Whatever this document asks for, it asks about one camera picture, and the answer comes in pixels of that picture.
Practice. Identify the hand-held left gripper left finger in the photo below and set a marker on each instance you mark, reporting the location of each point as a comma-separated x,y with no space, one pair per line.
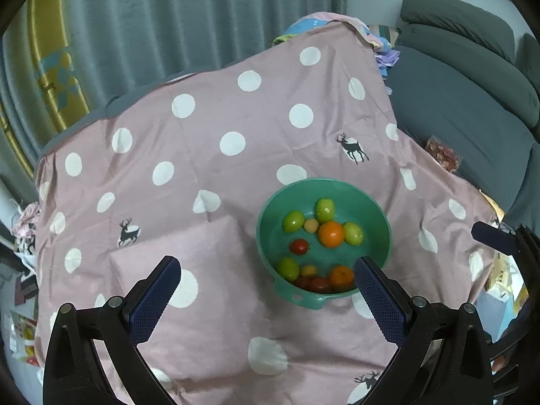
156,297

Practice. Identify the pink crumpled clothes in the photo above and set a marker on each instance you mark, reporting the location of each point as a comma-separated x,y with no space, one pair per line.
27,219

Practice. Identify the small yellow round fruit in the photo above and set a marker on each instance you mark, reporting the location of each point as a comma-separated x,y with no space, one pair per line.
309,270
312,225

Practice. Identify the pink polka dot blanket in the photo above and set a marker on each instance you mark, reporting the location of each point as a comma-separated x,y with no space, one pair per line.
190,156

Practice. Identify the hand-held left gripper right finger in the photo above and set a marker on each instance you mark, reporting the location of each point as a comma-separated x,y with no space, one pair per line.
379,301

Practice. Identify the grey sofa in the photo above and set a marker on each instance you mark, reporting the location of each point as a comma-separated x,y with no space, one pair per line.
455,93

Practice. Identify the clear snack bag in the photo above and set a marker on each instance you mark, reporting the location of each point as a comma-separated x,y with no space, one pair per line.
443,154

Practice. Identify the yellow printed box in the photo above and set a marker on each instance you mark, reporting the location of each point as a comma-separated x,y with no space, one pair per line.
504,274

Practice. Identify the red cherry tomato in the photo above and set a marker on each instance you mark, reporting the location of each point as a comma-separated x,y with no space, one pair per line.
299,246
319,284
301,283

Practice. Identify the green plastic basin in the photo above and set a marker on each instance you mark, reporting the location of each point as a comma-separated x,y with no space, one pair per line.
363,213

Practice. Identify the colourful printed packets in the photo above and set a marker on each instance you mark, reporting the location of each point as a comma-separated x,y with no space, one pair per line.
23,333

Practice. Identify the grey curtain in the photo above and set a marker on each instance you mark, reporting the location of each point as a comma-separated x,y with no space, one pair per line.
168,17

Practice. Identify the gold patterned curtain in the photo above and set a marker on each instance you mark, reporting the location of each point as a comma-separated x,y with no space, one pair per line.
50,50

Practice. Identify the colourful patterned cloth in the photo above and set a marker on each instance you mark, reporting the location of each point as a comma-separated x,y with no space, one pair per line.
379,42

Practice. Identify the green jujube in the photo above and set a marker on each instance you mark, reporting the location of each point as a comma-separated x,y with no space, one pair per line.
293,221
353,233
325,210
287,268

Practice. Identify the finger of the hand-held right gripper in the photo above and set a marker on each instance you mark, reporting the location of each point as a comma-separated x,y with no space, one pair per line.
493,237

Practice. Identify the orange mandarin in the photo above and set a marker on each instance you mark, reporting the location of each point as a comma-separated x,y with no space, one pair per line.
331,235
341,277

